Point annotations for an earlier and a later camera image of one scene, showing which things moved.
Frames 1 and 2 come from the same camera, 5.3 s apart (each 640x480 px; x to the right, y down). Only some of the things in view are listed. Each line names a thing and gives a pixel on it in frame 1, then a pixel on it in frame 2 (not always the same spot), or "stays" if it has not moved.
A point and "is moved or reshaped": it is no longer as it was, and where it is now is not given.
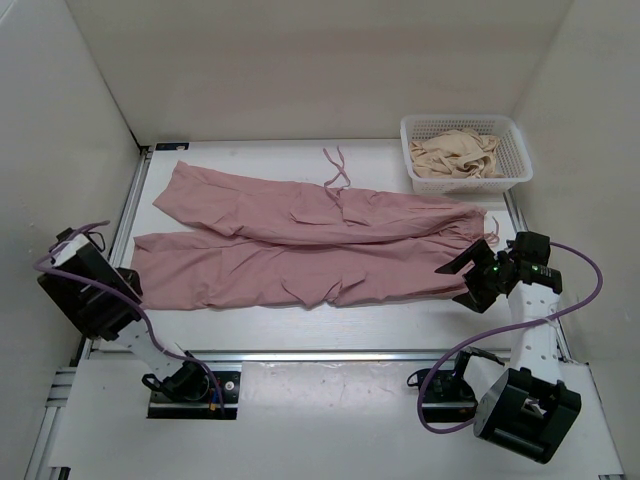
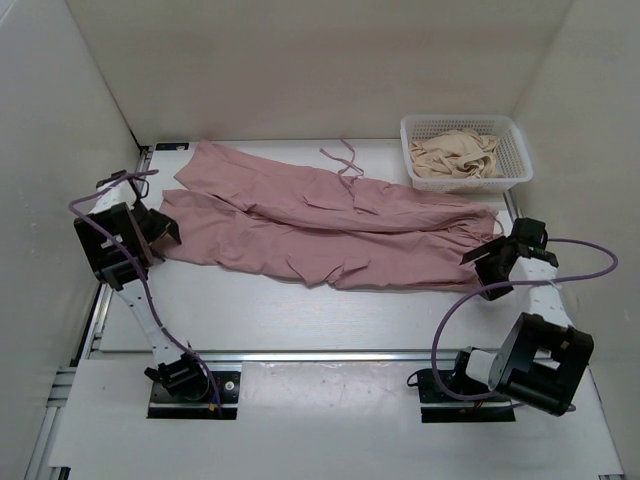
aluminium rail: [286, 356] stays
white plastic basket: [511, 153] stays
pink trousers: [234, 238] is moved or reshaped
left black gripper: [133, 278] -> [163, 226]
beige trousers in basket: [459, 154] stays
